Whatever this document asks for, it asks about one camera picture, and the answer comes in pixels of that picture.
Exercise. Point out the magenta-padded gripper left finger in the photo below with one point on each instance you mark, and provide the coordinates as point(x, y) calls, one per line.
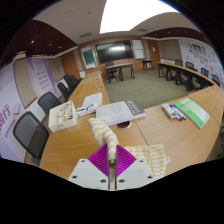
point(88, 173)

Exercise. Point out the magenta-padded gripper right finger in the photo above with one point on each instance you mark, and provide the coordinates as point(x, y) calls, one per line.
point(135, 173)

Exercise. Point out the cream zigzag knit towel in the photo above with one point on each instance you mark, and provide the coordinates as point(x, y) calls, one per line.
point(103, 131)

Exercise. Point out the white open cardboard box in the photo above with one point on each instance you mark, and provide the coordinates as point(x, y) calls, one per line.
point(61, 116)

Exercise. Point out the white and grey book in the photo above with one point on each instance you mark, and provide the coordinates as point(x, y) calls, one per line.
point(116, 112)

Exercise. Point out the white whiteboard eraser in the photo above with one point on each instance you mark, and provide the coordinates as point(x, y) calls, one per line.
point(167, 110)

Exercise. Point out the black mesh office chair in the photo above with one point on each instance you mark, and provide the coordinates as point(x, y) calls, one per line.
point(63, 90)
point(70, 81)
point(30, 133)
point(49, 101)

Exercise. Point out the white printed paper sheet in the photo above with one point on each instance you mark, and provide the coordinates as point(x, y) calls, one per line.
point(92, 100)

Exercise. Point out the white marker blue cap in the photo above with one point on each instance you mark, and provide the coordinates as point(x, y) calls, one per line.
point(176, 111)

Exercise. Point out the white marker red cap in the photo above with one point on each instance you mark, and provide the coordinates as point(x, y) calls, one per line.
point(180, 114)

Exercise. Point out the green folder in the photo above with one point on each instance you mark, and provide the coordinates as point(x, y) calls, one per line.
point(192, 111)

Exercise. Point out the black desk chair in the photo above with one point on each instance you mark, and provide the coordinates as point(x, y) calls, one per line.
point(110, 68)

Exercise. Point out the wooden desk with black legs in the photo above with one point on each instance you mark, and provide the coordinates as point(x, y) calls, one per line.
point(121, 66)

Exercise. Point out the brown wooden door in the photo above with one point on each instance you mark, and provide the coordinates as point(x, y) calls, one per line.
point(154, 53)
point(70, 65)

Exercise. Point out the small wooden side desk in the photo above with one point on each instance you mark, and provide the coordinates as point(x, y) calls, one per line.
point(147, 61)

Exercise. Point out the long wooden table row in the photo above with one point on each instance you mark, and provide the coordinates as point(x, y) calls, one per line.
point(186, 71)

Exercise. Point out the whiteboard with green panel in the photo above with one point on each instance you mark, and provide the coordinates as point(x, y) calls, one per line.
point(88, 56)

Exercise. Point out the group of black chairs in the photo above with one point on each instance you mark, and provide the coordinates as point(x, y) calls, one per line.
point(204, 71)

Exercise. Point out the plain white whiteboard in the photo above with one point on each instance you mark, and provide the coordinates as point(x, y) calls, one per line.
point(138, 49)

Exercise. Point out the bright ceiling light panel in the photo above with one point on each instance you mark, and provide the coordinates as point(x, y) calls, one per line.
point(133, 15)

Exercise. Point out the large white purple wall banner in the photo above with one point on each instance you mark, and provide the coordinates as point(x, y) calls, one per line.
point(8, 113)

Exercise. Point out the narrow purple wall banner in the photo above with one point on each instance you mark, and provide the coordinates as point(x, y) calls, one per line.
point(41, 76)

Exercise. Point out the large black wall screen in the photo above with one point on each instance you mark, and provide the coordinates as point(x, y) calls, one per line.
point(114, 51)

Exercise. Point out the colourful wall posters group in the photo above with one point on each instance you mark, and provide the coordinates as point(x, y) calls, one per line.
point(208, 56)

